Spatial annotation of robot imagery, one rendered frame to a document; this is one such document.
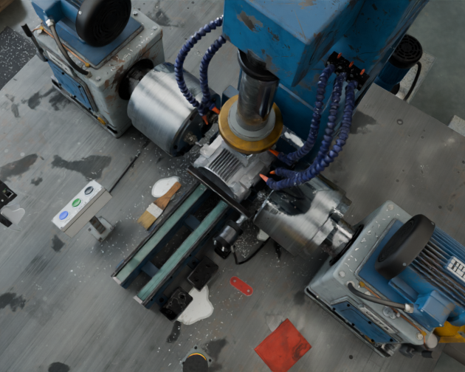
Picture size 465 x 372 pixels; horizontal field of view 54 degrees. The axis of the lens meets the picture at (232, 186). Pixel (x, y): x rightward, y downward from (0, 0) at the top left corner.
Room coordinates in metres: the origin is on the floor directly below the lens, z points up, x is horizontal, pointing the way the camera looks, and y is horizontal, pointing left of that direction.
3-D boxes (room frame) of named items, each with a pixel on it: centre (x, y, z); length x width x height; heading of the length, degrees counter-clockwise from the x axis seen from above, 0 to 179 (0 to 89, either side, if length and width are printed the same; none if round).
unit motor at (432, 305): (0.23, -0.54, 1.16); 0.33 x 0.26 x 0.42; 61
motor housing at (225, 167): (0.56, 0.00, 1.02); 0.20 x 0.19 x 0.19; 151
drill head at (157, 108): (0.71, 0.27, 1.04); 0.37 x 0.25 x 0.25; 61
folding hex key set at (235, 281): (0.20, -0.10, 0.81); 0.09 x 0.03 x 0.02; 66
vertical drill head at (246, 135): (0.60, -0.01, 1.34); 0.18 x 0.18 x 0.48
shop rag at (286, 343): (0.04, -0.27, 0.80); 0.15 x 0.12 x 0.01; 142
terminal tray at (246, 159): (0.60, -0.01, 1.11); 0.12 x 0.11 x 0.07; 151
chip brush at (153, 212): (0.43, 0.24, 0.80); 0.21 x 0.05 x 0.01; 153
